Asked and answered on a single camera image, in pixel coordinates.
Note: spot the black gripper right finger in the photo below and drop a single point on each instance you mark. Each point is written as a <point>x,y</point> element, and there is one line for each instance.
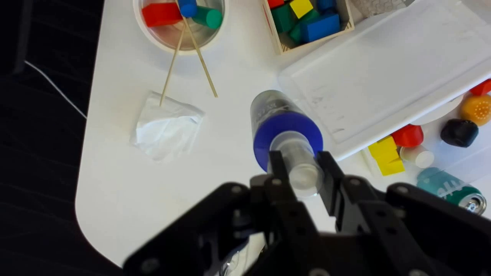
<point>339,192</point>

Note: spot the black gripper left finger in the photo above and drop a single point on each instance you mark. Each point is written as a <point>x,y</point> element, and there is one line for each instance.
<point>286,199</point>

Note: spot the blue glue bottle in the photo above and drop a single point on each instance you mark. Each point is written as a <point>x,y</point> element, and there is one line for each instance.
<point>276,127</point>

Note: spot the yellow square block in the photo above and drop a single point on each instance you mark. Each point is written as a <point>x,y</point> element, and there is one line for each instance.
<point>385,155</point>

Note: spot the red hexagonal block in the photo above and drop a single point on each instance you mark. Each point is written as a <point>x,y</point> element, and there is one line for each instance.
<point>408,137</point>

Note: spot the small white cap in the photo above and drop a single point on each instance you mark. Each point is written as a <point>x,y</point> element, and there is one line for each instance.
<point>424,158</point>

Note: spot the teal drink can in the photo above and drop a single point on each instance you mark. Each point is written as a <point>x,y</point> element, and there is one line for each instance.
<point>447,189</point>

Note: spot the black rounded block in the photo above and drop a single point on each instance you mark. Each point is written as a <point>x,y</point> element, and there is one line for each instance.
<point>459,132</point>

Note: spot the white plastic tray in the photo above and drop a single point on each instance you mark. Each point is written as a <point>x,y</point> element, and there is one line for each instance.
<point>388,66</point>

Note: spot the white folded tissue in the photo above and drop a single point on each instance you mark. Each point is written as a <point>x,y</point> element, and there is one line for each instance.
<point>166,127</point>

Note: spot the wooden box of blocks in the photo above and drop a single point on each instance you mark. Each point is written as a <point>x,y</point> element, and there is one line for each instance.
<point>312,43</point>

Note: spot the orange round block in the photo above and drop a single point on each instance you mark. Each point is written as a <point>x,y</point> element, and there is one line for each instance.
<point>476,109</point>

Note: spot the thin wooden skewer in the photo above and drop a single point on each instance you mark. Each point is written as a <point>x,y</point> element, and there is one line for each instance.
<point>169,63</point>
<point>201,61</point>

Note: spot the large blue rectangular block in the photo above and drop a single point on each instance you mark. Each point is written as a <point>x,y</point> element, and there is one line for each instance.
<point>322,26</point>

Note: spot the dark green block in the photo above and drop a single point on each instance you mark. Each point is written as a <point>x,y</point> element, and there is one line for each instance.
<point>283,18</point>

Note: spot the yellow cube block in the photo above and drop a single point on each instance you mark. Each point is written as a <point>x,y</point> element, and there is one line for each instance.
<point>301,6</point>

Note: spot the green cylinder block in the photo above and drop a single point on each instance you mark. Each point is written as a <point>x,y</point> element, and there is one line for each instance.
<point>209,17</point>

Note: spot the white bowl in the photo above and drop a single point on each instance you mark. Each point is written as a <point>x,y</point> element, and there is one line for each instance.
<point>154,38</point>

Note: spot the small blue cylinder block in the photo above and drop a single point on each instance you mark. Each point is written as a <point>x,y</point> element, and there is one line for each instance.
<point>187,6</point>

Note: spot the red cylinder block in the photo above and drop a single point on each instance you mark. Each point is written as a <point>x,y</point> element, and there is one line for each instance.
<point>161,14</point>

